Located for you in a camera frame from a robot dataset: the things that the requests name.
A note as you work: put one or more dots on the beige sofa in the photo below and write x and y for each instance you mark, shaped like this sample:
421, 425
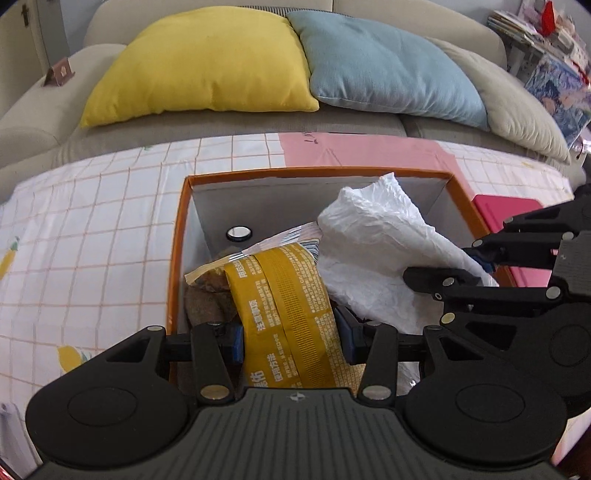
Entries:
46, 115

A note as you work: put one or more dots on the red box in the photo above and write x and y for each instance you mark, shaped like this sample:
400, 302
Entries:
503, 207

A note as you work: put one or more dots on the small brown card stand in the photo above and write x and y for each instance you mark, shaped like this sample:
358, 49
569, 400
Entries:
60, 73

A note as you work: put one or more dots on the yellow pillow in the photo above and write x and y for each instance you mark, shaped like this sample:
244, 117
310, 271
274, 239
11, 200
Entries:
198, 60

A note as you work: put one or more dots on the yellow snack packet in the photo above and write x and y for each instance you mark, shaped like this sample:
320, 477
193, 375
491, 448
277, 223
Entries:
286, 304

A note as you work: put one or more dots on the brown fluffy towel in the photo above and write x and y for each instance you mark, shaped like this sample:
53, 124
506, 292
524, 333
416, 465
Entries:
207, 304

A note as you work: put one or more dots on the grey-green pillow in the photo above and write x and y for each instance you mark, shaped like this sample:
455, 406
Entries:
517, 106

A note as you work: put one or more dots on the dark cross wall ornament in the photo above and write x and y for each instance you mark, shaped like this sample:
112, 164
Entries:
26, 14

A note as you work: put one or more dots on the blue pillow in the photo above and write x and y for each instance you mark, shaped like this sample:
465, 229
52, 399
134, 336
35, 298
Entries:
383, 64

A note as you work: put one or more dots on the printed cartoon pillow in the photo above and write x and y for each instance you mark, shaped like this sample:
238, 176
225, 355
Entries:
558, 92

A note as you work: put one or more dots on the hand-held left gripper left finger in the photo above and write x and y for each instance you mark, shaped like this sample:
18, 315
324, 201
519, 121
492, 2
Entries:
233, 344

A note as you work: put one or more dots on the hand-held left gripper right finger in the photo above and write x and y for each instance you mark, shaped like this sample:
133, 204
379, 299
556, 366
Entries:
346, 339

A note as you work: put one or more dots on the white plastic bag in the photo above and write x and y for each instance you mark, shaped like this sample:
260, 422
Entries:
378, 230

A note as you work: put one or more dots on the cluttered white shelf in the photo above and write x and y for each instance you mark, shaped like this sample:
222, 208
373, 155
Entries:
521, 50

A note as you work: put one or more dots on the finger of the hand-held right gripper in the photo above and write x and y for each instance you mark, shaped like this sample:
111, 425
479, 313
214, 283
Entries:
461, 288
517, 249

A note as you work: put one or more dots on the orange cardboard box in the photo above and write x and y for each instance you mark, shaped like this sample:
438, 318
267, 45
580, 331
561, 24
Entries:
277, 194

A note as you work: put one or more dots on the checked fruit-print sheet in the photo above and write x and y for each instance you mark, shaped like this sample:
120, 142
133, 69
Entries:
92, 207

